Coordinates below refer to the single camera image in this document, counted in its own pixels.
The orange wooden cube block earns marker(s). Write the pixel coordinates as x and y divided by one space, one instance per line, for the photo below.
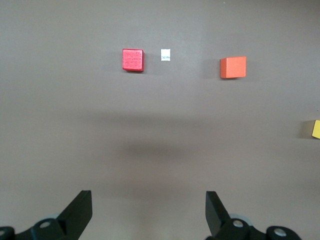
233 67

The yellow wooden cube block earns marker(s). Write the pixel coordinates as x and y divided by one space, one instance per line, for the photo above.
316 128

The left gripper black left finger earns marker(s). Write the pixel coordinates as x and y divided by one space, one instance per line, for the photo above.
75 215

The small rectangular table sticker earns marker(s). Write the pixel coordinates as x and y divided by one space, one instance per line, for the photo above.
165 55

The red wooden cube block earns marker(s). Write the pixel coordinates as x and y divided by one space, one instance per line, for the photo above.
132 60

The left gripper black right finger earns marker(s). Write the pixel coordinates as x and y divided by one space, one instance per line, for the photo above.
217 220

